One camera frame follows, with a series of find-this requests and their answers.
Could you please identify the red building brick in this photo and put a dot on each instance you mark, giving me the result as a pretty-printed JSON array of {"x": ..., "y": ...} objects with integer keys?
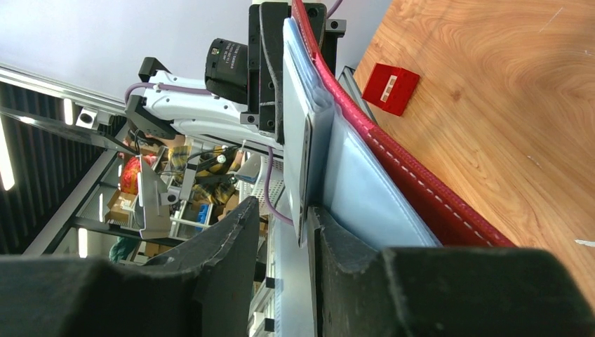
[{"x": 390, "y": 88}]

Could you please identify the grey card in holder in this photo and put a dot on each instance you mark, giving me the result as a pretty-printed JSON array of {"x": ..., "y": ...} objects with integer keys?
[{"x": 304, "y": 176}]

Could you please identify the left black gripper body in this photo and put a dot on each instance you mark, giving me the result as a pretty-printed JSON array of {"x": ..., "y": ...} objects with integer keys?
[{"x": 265, "y": 58}]

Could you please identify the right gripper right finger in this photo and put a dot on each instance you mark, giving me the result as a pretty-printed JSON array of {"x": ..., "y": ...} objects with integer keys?
[{"x": 346, "y": 280}]

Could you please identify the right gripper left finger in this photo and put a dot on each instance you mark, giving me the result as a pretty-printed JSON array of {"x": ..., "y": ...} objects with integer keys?
[{"x": 203, "y": 286}]

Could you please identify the red leather card holder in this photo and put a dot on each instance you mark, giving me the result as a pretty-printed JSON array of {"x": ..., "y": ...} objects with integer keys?
[{"x": 375, "y": 188}]

